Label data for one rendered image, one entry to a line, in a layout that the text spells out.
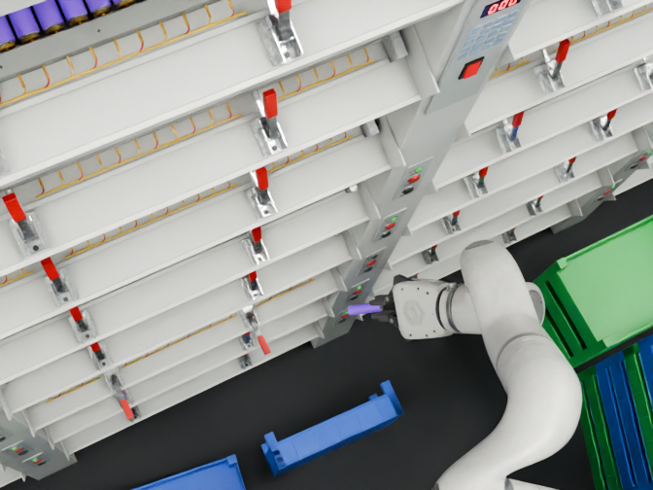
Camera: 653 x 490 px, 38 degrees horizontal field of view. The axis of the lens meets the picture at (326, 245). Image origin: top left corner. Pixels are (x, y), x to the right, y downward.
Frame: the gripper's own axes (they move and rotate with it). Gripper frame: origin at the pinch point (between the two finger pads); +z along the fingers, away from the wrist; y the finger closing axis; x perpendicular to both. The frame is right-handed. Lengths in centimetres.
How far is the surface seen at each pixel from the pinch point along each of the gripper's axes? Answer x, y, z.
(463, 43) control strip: -44, -40, -58
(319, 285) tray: -1.9, -4.9, 13.4
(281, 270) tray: -19.9, -12.0, 2.8
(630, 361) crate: 55, 27, -16
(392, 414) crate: 21.9, 30.4, 23.6
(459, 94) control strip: -34, -35, -49
